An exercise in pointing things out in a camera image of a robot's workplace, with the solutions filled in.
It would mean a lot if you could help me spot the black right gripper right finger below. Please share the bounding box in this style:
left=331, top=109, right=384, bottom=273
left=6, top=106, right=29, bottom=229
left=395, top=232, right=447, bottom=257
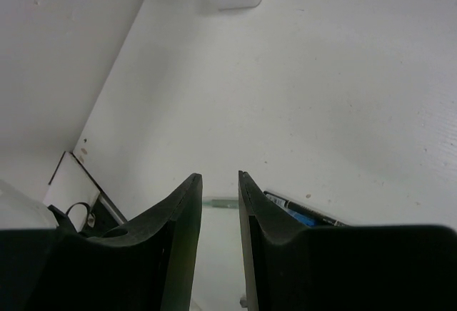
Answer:
left=238, top=171, right=456, bottom=310

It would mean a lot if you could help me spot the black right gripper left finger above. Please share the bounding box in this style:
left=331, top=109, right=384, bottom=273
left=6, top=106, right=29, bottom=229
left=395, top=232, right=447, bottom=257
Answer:
left=1, top=173, right=203, bottom=310

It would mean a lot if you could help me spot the green clear gel pen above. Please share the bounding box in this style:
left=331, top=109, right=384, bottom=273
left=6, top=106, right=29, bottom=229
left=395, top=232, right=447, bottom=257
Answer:
left=202, top=198, right=238, bottom=209

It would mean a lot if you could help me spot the black thin pen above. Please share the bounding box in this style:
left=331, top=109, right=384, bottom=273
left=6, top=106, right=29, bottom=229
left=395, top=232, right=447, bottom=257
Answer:
left=263, top=190, right=347, bottom=227

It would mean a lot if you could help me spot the blue clear gel pen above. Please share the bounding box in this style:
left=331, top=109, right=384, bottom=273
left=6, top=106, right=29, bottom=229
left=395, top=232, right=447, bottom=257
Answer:
left=286, top=210, right=316, bottom=227

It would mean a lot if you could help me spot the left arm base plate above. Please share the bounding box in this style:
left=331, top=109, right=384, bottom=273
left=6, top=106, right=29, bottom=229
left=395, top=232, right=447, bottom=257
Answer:
left=44, top=152, right=127, bottom=237

